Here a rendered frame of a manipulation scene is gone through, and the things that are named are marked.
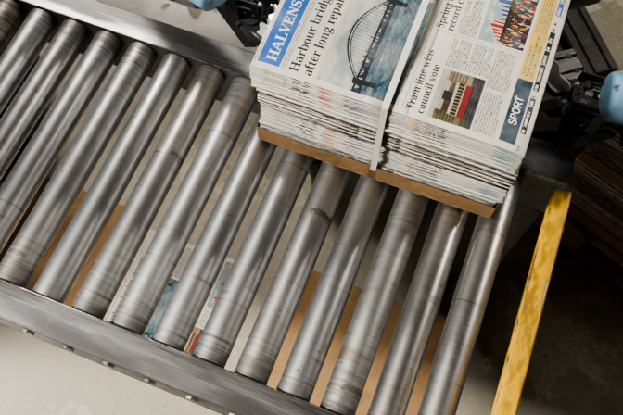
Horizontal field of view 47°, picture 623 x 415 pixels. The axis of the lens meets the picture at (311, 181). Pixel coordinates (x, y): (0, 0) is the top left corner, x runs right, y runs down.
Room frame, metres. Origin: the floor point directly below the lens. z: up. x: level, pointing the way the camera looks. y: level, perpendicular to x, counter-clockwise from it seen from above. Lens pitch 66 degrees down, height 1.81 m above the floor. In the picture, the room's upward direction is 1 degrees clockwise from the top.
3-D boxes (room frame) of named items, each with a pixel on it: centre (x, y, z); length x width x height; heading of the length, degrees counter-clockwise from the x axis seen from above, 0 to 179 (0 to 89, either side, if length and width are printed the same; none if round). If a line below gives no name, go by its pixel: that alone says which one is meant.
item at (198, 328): (0.49, 0.35, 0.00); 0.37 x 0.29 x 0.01; 70
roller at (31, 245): (0.51, 0.37, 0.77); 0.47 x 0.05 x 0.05; 160
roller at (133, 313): (0.44, 0.19, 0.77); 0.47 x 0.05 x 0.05; 160
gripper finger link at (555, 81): (0.65, -0.38, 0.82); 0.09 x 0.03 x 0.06; 43
